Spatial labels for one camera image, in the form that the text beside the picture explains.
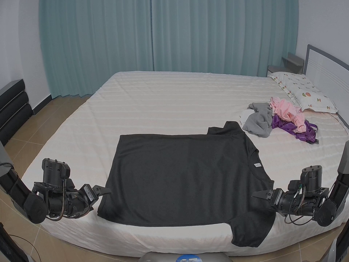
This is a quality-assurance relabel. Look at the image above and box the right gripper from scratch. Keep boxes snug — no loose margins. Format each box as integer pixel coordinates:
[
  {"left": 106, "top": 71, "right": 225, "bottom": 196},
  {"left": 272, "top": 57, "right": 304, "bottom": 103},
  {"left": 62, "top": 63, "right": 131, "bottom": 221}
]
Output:
[{"left": 252, "top": 188, "right": 296, "bottom": 215}]

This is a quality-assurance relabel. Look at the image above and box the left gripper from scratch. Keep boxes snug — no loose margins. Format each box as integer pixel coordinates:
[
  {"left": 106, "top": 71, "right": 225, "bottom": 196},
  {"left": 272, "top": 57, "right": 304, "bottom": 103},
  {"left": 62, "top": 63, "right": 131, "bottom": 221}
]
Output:
[{"left": 69, "top": 184, "right": 112, "bottom": 215}]

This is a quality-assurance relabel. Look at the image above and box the black T-shirt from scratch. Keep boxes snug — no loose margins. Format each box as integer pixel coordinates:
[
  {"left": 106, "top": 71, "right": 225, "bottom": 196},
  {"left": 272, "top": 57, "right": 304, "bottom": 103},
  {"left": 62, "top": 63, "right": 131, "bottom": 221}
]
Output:
[{"left": 97, "top": 121, "right": 275, "bottom": 248}]

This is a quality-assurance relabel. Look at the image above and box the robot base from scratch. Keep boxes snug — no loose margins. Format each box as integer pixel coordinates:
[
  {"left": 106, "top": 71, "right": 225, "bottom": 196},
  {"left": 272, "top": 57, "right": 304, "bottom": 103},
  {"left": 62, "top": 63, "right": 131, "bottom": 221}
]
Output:
[{"left": 139, "top": 251, "right": 230, "bottom": 262}]

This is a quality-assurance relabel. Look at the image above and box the bed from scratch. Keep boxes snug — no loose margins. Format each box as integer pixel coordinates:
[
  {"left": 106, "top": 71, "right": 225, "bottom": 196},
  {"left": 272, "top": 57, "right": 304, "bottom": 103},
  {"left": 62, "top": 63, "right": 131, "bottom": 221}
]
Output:
[{"left": 20, "top": 44, "right": 349, "bottom": 259}]

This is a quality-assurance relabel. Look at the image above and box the purple garment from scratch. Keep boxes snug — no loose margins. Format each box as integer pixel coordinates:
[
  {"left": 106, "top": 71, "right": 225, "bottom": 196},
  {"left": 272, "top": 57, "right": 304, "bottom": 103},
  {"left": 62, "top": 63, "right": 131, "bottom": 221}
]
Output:
[{"left": 271, "top": 115, "right": 319, "bottom": 144}]

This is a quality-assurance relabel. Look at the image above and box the grey garment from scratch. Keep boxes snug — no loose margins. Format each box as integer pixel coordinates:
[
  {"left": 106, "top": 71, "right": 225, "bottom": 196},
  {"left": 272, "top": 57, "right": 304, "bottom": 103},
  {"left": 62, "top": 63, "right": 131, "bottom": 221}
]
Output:
[{"left": 243, "top": 102, "right": 274, "bottom": 138}]

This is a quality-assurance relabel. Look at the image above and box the white garment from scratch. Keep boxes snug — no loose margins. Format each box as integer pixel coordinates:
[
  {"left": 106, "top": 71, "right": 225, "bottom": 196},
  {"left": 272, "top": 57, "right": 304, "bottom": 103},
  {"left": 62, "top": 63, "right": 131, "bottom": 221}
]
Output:
[{"left": 239, "top": 110, "right": 252, "bottom": 125}]

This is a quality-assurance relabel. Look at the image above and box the pink garment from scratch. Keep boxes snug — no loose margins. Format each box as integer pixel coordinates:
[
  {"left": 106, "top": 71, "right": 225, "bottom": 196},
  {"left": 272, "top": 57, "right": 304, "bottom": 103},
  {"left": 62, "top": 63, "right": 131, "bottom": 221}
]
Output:
[{"left": 268, "top": 97, "right": 305, "bottom": 134}]

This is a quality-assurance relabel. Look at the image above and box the white printed pillow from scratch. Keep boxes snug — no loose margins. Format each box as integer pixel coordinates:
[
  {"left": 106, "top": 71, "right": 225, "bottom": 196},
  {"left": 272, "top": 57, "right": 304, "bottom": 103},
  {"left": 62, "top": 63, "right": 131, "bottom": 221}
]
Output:
[{"left": 268, "top": 72, "right": 338, "bottom": 114}]

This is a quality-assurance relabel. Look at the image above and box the black chest of drawers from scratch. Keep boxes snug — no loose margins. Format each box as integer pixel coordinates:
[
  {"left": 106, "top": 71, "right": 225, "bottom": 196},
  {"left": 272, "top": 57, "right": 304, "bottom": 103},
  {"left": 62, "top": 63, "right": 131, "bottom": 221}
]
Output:
[{"left": 0, "top": 79, "right": 33, "bottom": 147}]

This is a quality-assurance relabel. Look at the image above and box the grey bedside table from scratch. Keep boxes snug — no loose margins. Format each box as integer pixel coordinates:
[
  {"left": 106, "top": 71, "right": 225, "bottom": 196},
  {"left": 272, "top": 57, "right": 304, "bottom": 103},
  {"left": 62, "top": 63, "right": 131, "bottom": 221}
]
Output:
[{"left": 267, "top": 52, "right": 304, "bottom": 77}]

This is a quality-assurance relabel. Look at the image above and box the blue-green curtain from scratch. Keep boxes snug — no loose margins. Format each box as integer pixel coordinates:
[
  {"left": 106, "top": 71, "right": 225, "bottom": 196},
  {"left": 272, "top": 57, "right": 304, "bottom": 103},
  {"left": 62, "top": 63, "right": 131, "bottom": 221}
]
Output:
[{"left": 38, "top": 0, "right": 299, "bottom": 98}]

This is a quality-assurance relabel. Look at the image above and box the black cable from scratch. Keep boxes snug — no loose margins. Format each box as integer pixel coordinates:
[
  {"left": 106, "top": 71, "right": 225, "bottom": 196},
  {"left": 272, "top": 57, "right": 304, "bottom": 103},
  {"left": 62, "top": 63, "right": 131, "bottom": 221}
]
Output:
[
  {"left": 47, "top": 201, "right": 91, "bottom": 222},
  {"left": 284, "top": 213, "right": 314, "bottom": 226}
]

